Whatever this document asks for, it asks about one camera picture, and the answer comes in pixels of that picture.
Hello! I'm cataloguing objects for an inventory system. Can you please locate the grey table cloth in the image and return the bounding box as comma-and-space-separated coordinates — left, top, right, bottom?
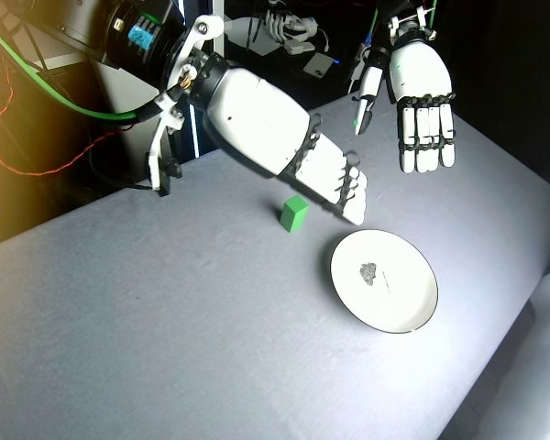
0, 93, 550, 440

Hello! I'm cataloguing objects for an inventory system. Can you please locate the white plate with dark rim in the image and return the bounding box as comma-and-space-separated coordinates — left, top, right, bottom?
328, 228, 440, 335

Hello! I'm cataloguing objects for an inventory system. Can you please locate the thick green cable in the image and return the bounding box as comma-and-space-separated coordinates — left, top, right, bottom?
0, 17, 164, 125

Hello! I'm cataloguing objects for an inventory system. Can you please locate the green block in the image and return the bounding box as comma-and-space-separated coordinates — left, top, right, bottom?
279, 194, 311, 234

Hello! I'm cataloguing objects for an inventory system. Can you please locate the small white box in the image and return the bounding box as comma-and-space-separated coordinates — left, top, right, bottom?
283, 39, 313, 56

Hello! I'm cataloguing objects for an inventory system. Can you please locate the thin red wire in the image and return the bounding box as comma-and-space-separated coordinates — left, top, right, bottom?
0, 68, 120, 176

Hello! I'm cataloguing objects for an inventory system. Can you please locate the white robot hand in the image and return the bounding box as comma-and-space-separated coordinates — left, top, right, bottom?
353, 39, 457, 175
201, 66, 369, 226

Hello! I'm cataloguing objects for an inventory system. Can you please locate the spare white robot hand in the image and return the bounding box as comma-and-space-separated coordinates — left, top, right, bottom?
260, 6, 320, 47

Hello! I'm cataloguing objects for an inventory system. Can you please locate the flat grey card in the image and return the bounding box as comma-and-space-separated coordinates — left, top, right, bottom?
302, 52, 334, 79

